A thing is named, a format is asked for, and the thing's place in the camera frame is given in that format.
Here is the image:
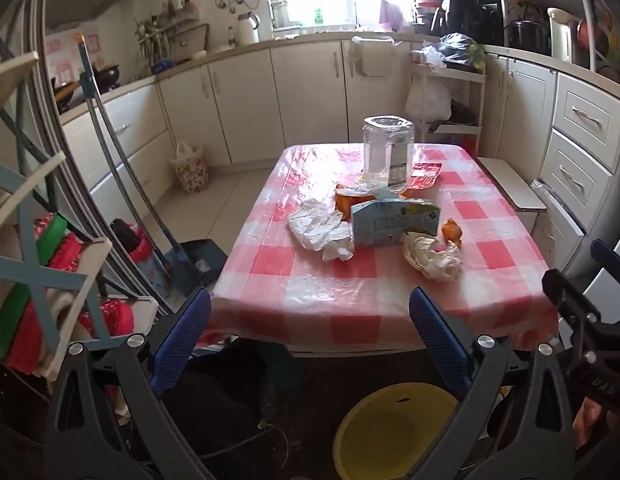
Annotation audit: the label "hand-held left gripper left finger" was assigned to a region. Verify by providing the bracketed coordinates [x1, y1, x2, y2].
[42, 287, 216, 480]

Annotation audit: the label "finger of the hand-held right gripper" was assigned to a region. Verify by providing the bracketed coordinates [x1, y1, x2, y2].
[542, 269, 601, 376]
[590, 239, 620, 286]

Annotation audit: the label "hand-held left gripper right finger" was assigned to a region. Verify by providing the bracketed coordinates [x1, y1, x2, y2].
[405, 287, 576, 480]

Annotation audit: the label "yellow bin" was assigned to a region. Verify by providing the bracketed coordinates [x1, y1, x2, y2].
[333, 382, 462, 467]

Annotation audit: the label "orange peel with stem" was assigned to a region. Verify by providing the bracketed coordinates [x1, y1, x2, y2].
[441, 218, 464, 247]

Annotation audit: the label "orange peel segment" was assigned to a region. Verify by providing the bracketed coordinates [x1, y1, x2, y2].
[335, 186, 376, 222]

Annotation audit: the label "red snack wrapper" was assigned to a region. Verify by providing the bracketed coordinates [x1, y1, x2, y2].
[404, 162, 444, 191]

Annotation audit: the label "pale plastic bag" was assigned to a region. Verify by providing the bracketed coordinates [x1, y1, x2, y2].
[288, 199, 354, 251]

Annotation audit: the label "person's right hand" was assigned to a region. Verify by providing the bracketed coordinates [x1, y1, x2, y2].
[574, 399, 612, 452]

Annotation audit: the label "dark blue dustpan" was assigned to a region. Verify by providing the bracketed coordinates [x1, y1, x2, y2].
[177, 239, 227, 291]

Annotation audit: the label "crumpled cream paper bag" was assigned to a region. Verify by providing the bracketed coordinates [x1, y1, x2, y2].
[403, 231, 463, 283]

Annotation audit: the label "floral bin with red liner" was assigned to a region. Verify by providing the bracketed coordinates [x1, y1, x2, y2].
[110, 218, 172, 295]

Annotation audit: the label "red white checked tablecloth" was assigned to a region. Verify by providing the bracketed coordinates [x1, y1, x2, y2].
[207, 142, 561, 353]

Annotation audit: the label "cream drawer cabinet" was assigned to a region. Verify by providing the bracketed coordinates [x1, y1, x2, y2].
[482, 47, 620, 281]

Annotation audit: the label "white bench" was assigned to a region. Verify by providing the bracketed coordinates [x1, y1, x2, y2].
[477, 156, 548, 212]

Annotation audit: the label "blue white milk carton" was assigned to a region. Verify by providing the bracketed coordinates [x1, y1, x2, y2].
[351, 197, 441, 247]

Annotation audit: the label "white tissue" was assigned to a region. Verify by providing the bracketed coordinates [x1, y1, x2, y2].
[322, 237, 356, 263]

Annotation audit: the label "floral bag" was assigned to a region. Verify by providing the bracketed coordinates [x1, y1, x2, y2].
[170, 141, 210, 195]

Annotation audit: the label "clear plastic jar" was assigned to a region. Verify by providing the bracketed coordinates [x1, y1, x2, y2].
[362, 116, 416, 196]

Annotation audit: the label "white cart rack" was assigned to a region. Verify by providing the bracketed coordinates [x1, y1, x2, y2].
[409, 50, 487, 157]

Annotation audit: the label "white electric kettle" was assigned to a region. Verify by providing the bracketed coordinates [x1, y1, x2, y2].
[546, 7, 587, 64]

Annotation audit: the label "bulging white plastic bag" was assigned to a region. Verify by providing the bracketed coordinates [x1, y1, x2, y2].
[404, 79, 454, 119]

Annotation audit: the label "black pot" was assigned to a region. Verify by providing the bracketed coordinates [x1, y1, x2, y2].
[507, 19, 552, 54]

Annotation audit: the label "black plastic bag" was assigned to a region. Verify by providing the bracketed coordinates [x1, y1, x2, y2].
[439, 33, 480, 69]

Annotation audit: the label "cream lower cabinets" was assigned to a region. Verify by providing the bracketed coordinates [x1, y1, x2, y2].
[57, 35, 416, 211]

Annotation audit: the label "black wok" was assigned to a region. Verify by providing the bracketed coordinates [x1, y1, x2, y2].
[91, 63, 122, 93]

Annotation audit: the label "black microwave oven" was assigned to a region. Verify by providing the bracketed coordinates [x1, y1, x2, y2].
[476, 0, 507, 47]

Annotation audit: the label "white hanging bin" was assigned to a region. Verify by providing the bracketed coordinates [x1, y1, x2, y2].
[350, 35, 395, 79]

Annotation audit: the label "kitchen utensil rack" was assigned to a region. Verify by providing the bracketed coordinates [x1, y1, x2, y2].
[134, 12, 202, 63]

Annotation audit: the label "white thermos jug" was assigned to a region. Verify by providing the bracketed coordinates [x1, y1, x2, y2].
[236, 11, 261, 45]

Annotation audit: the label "purple cloth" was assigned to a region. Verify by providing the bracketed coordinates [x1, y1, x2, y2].
[379, 0, 404, 32]

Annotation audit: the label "metal faucet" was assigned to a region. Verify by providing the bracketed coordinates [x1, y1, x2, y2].
[339, 0, 362, 29]

